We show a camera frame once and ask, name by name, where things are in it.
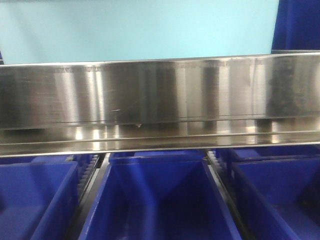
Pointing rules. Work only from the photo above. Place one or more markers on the blue bin rear right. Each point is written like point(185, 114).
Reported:
point(247, 154)

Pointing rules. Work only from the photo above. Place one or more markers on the blue bin lower right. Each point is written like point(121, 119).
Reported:
point(279, 199)

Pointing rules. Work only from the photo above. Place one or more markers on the right roller track divider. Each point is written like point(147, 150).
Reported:
point(227, 192)

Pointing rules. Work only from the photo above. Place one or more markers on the stainless steel shelf rail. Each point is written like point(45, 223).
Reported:
point(159, 104)

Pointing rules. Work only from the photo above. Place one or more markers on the blue bin upper right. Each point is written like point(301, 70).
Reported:
point(297, 26)

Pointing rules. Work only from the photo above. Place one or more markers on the roller track divider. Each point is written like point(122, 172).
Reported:
point(227, 192)
point(87, 187)

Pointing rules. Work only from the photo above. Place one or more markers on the blue bin lower middle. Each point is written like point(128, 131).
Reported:
point(159, 198)

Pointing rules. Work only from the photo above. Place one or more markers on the left roller track divider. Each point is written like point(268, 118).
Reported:
point(87, 187)

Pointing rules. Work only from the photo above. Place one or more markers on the blue bin lower left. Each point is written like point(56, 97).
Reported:
point(37, 200)

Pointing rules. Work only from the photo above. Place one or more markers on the blue bin rear middle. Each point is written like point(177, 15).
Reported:
point(193, 153)

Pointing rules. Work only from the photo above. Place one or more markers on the light blue plastic bin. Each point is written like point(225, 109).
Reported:
point(47, 31)

